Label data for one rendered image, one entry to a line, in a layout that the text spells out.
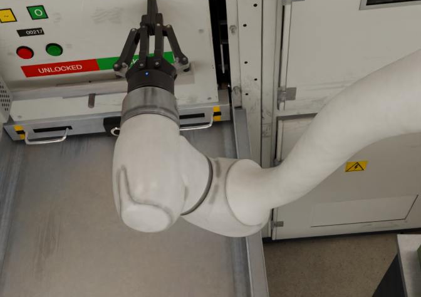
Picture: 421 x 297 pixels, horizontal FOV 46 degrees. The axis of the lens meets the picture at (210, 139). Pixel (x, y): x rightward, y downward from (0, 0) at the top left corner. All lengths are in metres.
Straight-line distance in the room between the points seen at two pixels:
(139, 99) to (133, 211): 0.18
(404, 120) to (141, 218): 0.36
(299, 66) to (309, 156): 0.58
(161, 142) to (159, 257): 0.44
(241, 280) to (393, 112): 0.64
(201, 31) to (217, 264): 0.47
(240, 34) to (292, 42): 0.11
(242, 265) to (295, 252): 0.95
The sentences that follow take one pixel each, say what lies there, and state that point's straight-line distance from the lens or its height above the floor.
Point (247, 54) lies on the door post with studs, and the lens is 1.12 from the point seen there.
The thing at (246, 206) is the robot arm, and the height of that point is 1.18.
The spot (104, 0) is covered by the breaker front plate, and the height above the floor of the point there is 1.25.
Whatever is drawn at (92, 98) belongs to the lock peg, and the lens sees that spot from 1.12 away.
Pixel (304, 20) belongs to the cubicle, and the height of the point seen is 1.13.
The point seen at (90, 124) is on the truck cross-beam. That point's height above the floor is 0.90.
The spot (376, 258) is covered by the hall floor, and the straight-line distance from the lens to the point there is 2.03.
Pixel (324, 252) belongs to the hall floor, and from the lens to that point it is 2.00.
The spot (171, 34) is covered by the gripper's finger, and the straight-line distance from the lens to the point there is 0.88.
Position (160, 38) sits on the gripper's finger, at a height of 1.24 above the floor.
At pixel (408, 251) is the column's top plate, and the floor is 0.75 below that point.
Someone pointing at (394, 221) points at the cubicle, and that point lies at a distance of 1.95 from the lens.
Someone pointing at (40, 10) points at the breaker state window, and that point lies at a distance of 1.01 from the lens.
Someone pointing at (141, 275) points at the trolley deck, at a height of 0.85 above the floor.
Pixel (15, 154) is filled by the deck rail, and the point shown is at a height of 0.85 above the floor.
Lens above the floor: 1.83
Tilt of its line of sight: 54 degrees down
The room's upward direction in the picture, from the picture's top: 8 degrees counter-clockwise
